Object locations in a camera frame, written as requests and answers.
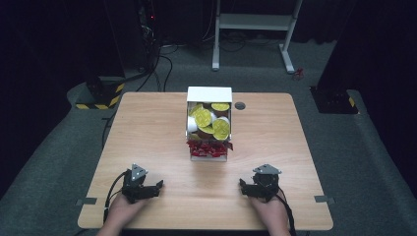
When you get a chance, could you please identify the black floor cables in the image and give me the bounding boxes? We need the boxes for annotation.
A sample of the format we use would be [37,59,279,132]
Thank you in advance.
[135,43,180,93]

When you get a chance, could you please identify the dark equipment rack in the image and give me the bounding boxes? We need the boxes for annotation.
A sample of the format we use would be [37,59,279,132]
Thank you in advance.
[136,0,163,72]

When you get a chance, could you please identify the white cardboard box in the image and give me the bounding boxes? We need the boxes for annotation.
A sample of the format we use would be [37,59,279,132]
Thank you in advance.
[185,86,234,162]

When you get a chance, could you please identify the hand-held gripper black cable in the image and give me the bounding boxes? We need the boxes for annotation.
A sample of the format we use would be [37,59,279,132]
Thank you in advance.
[102,170,130,225]
[276,187,297,236]

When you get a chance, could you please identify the person's left hand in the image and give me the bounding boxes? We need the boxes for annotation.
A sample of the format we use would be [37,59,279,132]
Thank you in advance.
[103,193,149,231]

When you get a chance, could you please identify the white metal stand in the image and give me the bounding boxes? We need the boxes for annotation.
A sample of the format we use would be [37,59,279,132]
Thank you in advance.
[210,0,305,75]

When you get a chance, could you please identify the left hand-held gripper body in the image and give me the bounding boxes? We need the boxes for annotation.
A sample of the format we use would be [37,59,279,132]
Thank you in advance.
[121,163,149,205]

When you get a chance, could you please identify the thin black cable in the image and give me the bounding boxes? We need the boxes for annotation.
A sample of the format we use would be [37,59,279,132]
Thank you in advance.
[100,110,120,149]

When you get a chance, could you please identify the grey tape strip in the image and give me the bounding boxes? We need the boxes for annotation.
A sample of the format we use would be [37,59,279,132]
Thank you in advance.
[313,195,336,206]
[75,197,98,207]

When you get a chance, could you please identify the right hand-held gripper black cable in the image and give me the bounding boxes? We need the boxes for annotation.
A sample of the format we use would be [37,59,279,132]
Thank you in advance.
[276,187,297,236]

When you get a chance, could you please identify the pile of yellow-lidded cups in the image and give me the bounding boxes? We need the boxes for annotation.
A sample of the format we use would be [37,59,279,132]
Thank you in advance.
[187,102,232,142]

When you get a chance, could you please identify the pile of red packets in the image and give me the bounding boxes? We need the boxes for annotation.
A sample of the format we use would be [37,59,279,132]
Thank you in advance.
[185,139,235,158]

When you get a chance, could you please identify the black yellow striped stand base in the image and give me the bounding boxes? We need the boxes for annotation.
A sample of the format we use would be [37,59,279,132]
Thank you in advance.
[75,76,127,111]

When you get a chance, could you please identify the small red object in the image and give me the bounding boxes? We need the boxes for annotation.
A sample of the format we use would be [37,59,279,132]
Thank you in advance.
[291,67,305,82]

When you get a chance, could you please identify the left hand-held gripper black cable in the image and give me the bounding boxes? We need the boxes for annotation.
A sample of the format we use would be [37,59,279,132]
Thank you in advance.
[102,170,130,225]

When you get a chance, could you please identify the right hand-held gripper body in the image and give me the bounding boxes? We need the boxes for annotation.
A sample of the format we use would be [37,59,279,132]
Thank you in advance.
[251,163,282,203]

